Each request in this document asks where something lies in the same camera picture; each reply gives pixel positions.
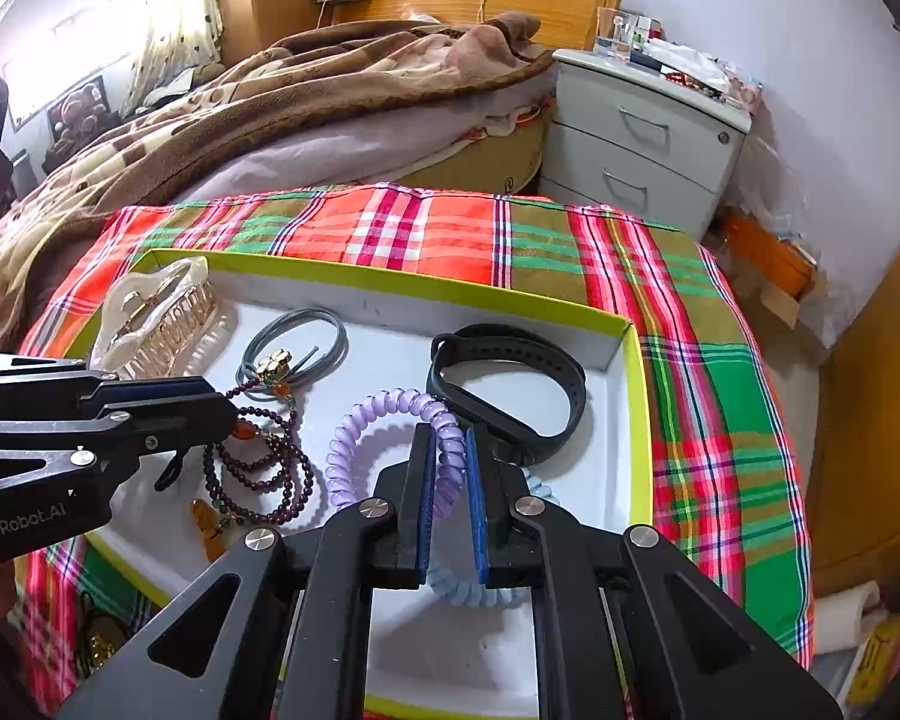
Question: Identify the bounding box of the grey nightstand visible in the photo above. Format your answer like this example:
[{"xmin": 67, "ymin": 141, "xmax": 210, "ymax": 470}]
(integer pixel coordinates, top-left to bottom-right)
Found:
[{"xmin": 538, "ymin": 49, "xmax": 755, "ymax": 242}]

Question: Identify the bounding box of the wooden headboard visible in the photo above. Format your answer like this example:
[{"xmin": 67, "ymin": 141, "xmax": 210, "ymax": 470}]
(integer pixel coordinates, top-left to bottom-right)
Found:
[{"xmin": 334, "ymin": 0, "xmax": 626, "ymax": 53}]

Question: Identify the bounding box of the purple bead bracelet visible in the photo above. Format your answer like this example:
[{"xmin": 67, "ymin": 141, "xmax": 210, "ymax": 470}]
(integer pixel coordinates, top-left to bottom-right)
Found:
[{"xmin": 190, "ymin": 379, "xmax": 318, "ymax": 563}]

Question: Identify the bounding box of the yellow packet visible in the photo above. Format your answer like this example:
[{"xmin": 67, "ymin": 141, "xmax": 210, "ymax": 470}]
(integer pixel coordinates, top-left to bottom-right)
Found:
[{"xmin": 844, "ymin": 607, "xmax": 900, "ymax": 707}]

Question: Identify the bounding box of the clear drinking glass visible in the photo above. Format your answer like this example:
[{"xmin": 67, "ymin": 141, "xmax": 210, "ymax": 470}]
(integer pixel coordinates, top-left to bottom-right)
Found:
[{"xmin": 596, "ymin": 6, "xmax": 644, "ymax": 58}]

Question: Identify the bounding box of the brown patterned blanket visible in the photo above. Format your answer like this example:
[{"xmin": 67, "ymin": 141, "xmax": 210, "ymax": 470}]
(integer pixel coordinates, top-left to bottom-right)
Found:
[{"xmin": 0, "ymin": 13, "xmax": 557, "ymax": 335}]

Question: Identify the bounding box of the black wristband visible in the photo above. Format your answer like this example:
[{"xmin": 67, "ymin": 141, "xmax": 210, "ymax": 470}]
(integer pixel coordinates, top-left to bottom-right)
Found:
[{"xmin": 426, "ymin": 323, "xmax": 588, "ymax": 464}]

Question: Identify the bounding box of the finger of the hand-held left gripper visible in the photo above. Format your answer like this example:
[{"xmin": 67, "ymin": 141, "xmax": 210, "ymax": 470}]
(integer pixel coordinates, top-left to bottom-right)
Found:
[
  {"xmin": 0, "ymin": 352, "xmax": 220, "ymax": 425},
  {"xmin": 0, "ymin": 394, "xmax": 241, "ymax": 492}
]

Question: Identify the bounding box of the large wooden wardrobe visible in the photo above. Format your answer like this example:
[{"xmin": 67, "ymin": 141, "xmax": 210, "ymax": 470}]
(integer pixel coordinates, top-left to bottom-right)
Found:
[{"xmin": 802, "ymin": 165, "xmax": 900, "ymax": 580}]

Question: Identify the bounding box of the yellow cardboard box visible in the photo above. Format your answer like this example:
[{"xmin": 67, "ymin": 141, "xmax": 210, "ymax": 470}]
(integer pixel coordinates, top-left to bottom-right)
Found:
[{"xmin": 60, "ymin": 249, "xmax": 655, "ymax": 720}]

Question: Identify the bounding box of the light blue spiral hair tie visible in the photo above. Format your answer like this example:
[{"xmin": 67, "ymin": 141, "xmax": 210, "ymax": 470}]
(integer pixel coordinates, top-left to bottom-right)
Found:
[{"xmin": 427, "ymin": 465, "xmax": 554, "ymax": 606}]

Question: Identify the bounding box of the black hair tie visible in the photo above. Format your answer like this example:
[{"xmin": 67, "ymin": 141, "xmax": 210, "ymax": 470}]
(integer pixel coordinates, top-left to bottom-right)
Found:
[{"xmin": 156, "ymin": 446, "xmax": 191, "ymax": 494}]

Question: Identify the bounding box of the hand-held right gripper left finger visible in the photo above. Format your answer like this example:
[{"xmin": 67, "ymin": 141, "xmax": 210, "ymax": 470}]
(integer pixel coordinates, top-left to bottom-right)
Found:
[{"xmin": 56, "ymin": 424, "xmax": 440, "ymax": 720}]

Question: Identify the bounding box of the clutter on nightstand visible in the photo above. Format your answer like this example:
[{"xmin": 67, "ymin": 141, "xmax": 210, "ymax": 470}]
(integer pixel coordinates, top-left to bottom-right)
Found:
[{"xmin": 634, "ymin": 15, "xmax": 766, "ymax": 110}]

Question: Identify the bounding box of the spotted curtain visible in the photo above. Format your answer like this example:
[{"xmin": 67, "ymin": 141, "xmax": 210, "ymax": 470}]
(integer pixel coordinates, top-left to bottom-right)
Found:
[{"xmin": 131, "ymin": 0, "xmax": 224, "ymax": 103}]

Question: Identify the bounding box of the clear gold hair claw clip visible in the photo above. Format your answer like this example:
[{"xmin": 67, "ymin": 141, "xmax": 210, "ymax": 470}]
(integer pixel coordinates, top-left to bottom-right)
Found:
[{"xmin": 90, "ymin": 256, "xmax": 223, "ymax": 381}]

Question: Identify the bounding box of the purple spiral hair tie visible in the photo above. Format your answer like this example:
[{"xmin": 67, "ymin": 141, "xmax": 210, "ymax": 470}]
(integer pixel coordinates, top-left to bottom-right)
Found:
[{"xmin": 326, "ymin": 388, "xmax": 467, "ymax": 520}]

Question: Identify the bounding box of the white paper roll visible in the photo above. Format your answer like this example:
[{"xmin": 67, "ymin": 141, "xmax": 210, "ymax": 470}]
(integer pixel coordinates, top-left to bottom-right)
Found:
[{"xmin": 814, "ymin": 581, "xmax": 883, "ymax": 651}]

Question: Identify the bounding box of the orange cardboard box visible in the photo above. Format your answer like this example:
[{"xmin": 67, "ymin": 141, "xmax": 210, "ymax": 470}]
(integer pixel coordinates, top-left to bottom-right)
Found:
[{"xmin": 720, "ymin": 208, "xmax": 820, "ymax": 301}]

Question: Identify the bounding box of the red green plaid cloth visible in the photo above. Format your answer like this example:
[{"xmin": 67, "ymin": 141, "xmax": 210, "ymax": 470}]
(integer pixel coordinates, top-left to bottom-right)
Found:
[{"xmin": 11, "ymin": 184, "xmax": 817, "ymax": 717}]

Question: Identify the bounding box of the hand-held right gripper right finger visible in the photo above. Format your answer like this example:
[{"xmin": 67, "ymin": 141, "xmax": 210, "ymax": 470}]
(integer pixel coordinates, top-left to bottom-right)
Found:
[{"xmin": 465, "ymin": 424, "xmax": 845, "ymax": 720}]

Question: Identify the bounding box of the grey hair tie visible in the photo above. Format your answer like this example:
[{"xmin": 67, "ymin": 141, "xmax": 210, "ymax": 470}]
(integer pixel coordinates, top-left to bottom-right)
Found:
[{"xmin": 238, "ymin": 307, "xmax": 349, "ymax": 400}]

